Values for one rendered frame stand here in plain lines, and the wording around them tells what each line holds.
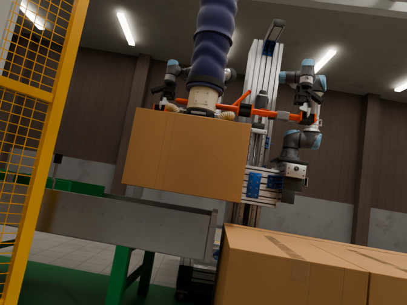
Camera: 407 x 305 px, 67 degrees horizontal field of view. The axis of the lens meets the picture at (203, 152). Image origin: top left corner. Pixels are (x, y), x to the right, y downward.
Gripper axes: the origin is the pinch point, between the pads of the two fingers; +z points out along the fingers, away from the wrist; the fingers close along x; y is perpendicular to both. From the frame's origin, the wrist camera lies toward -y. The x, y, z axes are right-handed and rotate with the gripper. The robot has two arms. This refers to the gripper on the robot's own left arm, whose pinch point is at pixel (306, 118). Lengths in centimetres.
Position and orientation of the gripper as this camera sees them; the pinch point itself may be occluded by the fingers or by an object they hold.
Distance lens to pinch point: 185.4
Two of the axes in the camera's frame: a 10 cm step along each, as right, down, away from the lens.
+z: -1.5, 9.8, -1.6
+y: -9.9, -1.4, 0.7
